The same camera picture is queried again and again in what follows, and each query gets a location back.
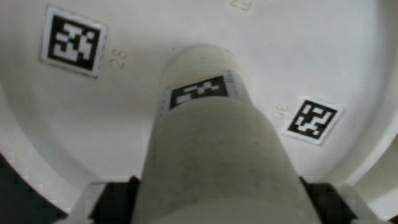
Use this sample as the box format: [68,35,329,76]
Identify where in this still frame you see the white round table top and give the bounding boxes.
[0,0,398,214]

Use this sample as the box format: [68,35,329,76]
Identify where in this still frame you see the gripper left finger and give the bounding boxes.
[55,176,141,224]

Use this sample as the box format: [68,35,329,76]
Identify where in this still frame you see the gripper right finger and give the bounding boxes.
[301,178,388,224]

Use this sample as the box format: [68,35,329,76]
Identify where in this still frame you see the white cylindrical table leg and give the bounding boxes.
[132,45,322,224]

